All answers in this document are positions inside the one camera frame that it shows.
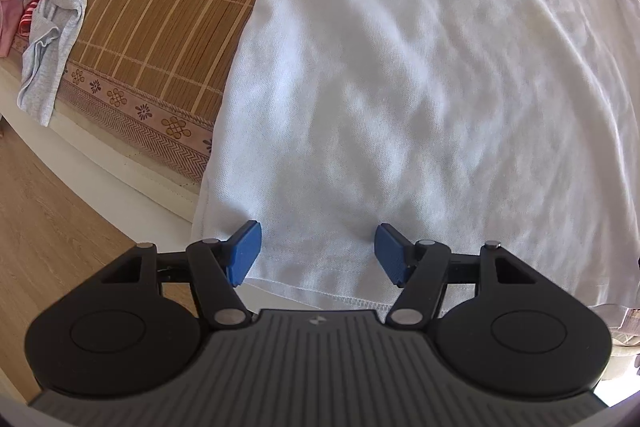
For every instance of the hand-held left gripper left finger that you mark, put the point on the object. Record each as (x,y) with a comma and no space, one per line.
(244,253)

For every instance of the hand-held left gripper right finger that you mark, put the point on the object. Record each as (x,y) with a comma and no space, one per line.
(392,255)

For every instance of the white polo shirt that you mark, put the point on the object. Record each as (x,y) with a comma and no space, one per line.
(415,82)

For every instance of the brown bamboo mat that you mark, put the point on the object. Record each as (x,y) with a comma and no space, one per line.
(165,17)

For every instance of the light grey garment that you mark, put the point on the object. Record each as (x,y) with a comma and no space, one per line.
(60,7)

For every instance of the red striped cloth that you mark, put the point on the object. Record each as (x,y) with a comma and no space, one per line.
(31,13)

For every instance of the white bed frame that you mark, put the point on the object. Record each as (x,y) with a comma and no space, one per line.
(100,167)

